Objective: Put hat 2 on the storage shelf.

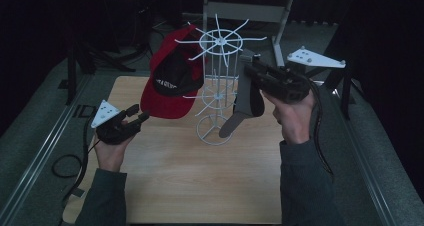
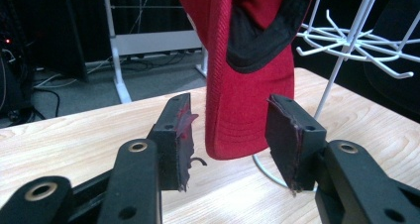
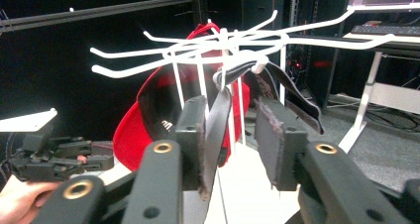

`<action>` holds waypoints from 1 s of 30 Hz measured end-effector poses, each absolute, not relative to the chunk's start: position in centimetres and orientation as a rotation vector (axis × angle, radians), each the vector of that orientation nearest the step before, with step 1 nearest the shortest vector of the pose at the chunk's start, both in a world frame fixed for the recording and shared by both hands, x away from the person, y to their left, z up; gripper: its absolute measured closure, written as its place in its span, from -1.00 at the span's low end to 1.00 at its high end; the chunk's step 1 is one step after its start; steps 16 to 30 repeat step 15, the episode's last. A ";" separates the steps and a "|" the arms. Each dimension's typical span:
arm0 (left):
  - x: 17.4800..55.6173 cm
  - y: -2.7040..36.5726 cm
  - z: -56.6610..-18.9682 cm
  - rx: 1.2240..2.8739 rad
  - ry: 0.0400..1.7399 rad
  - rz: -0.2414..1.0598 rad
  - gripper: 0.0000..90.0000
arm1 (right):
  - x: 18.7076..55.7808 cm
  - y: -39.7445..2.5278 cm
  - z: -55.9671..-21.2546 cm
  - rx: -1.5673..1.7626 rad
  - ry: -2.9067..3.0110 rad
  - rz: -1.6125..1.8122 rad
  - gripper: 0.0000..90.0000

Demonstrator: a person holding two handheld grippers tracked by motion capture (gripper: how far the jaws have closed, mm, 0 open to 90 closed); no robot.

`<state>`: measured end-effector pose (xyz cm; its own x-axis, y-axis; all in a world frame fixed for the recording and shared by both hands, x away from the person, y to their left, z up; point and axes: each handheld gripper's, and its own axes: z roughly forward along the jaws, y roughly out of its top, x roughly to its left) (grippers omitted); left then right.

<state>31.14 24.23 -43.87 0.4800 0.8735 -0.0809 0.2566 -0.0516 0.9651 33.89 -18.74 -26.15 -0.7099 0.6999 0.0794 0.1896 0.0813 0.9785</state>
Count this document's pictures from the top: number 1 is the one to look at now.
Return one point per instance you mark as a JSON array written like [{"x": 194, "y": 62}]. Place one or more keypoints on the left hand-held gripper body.
[{"x": 115, "y": 131}]

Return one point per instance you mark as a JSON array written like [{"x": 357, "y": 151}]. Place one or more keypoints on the person's right hand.
[{"x": 295, "y": 122}]

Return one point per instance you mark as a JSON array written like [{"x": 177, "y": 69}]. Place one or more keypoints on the aluminium rail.
[
  {"x": 40, "y": 156},
  {"x": 366, "y": 159}
]

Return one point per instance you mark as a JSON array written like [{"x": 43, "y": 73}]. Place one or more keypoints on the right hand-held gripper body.
[{"x": 286, "y": 84}]

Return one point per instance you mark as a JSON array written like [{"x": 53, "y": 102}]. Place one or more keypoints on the black metal stand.
[
  {"x": 346, "y": 96},
  {"x": 71, "y": 79}
]

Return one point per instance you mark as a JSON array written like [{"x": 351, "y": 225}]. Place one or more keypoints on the red cap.
[{"x": 156, "y": 102}]

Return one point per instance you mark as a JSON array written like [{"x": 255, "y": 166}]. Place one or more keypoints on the person's left hand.
[{"x": 110, "y": 156}]

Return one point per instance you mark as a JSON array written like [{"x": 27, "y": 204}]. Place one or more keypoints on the grey cap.
[{"x": 245, "y": 92}]

